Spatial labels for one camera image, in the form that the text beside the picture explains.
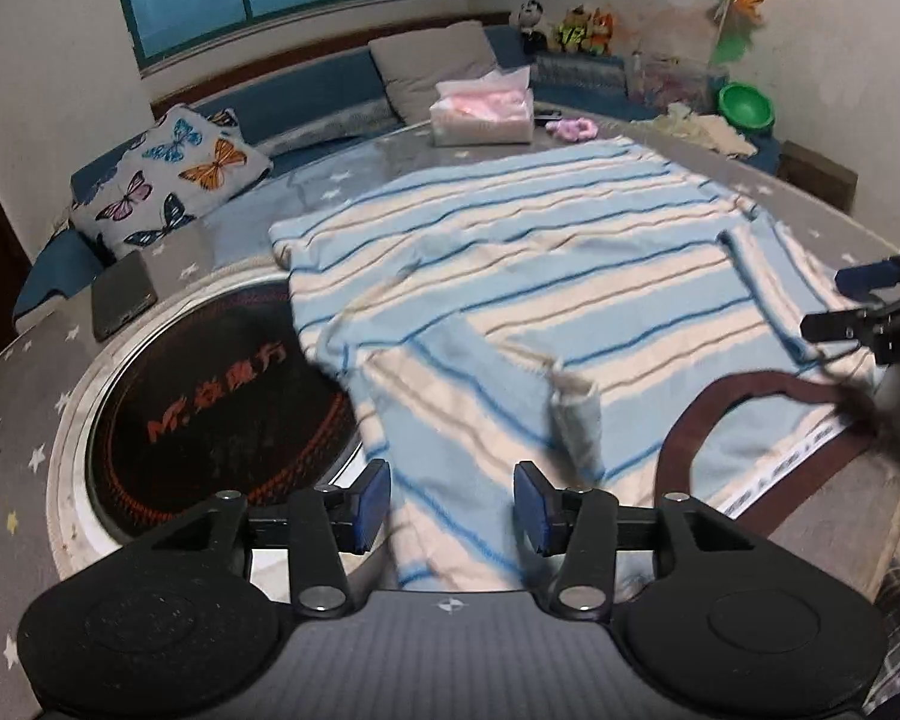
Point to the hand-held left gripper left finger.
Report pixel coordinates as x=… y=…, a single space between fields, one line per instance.
x=371 y=502

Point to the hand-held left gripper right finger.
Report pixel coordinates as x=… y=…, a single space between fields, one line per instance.
x=532 y=510

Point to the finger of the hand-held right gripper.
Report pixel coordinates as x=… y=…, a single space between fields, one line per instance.
x=832 y=326
x=862 y=279

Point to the blue striped knit shirt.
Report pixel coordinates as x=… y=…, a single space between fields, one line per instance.
x=532 y=277

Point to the dark wooden stool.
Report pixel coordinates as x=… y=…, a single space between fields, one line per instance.
x=817 y=172

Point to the round black induction cooktop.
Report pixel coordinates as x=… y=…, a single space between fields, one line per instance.
x=217 y=420

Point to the green plastic bowl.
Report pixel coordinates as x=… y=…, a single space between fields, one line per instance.
x=746 y=105

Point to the clear plastic storage box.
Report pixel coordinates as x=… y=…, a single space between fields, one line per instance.
x=675 y=82

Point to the colourful pinwheel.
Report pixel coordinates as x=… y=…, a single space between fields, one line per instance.
x=735 y=7

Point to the black smartphone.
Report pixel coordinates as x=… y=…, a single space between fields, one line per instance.
x=124 y=296

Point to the pink scrunchie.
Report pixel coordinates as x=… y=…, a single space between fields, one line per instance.
x=559 y=127

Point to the small black device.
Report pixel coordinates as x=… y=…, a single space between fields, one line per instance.
x=546 y=114

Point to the orange fox plush toy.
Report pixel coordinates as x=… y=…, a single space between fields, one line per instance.
x=602 y=31

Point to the butterfly print pillow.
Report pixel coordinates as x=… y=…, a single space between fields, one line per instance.
x=172 y=172

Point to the pink tissue box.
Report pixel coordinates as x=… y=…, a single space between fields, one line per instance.
x=480 y=116

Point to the blue corner sofa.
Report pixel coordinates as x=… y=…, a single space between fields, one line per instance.
x=322 y=90

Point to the panda plush toy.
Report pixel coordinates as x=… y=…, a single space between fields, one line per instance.
x=532 y=26

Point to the grey pillow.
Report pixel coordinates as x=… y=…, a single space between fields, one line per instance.
x=435 y=64

